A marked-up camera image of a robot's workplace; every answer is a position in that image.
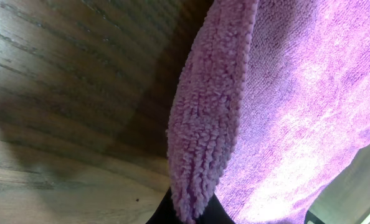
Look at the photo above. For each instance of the purple microfiber cloth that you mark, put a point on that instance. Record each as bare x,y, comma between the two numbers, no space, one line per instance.
272,104

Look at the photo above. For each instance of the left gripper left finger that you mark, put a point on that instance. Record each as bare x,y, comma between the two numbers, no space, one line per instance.
165,212

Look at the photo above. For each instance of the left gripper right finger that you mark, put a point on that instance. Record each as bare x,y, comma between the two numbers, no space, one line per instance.
214,213

